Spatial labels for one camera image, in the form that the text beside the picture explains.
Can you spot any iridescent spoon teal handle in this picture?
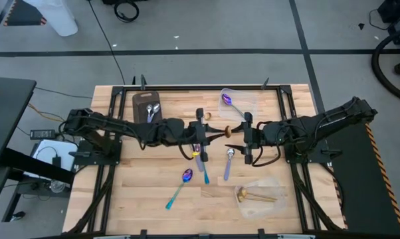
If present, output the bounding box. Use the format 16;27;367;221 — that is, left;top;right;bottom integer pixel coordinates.
195;144;211;185
165;168;194;210
221;93;247;118

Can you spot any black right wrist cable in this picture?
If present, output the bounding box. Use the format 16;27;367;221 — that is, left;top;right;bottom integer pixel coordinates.
252;145;282;168

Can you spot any white board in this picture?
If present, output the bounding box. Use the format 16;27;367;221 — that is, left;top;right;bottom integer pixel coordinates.
23;139;78;180

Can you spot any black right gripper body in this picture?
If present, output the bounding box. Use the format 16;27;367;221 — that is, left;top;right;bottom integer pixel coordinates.
243;112;266;166

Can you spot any black desk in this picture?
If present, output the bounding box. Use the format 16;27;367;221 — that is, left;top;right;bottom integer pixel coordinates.
0;76;75;222

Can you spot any black power adapter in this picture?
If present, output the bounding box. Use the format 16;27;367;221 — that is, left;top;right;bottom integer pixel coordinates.
29;129;56;141

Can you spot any dark grey translucent bin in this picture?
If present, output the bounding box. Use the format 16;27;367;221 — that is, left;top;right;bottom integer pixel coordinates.
132;90;163;125

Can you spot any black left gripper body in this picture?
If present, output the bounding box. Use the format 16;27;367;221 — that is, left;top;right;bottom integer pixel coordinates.
186;108;209;163

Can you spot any coiled black cable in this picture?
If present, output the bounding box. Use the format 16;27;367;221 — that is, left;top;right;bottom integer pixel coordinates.
113;1;140;23

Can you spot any black mat hazard stripe edge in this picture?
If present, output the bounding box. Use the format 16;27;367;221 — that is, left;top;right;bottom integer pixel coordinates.
3;0;48;27

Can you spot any thin black cable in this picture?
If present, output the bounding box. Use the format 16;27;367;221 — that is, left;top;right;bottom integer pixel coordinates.
35;86;93;100

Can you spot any clear plastic cup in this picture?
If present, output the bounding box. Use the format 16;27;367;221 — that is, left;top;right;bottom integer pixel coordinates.
49;180;66;194

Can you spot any yellow floor cable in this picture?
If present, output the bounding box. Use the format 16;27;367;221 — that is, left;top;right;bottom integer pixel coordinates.
27;102;74;125

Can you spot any thick black hose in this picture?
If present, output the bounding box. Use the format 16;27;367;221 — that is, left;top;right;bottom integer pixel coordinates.
371;28;400;105

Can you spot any black equipment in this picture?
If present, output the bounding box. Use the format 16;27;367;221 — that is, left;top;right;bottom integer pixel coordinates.
377;0;400;46

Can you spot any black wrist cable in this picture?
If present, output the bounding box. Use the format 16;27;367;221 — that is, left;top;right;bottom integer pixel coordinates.
252;145;282;168
177;142;193;161

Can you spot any clear plastic bin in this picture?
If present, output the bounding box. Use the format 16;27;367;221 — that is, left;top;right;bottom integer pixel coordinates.
233;176;288;220
218;87;258;122

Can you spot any black floor cable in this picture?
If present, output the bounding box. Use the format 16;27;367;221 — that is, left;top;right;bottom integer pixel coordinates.
88;0;126;85

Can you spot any black equipment case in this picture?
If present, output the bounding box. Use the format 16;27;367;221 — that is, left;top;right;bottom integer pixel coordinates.
102;0;150;5

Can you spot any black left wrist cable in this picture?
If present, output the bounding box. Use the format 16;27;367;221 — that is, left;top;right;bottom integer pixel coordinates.
177;142;193;161

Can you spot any black platform hazard stripe edge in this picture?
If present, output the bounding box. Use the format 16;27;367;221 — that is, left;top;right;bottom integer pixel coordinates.
319;122;400;235

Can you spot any black aluminium table frame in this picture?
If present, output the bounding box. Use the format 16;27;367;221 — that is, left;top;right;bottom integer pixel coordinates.
68;74;346;239

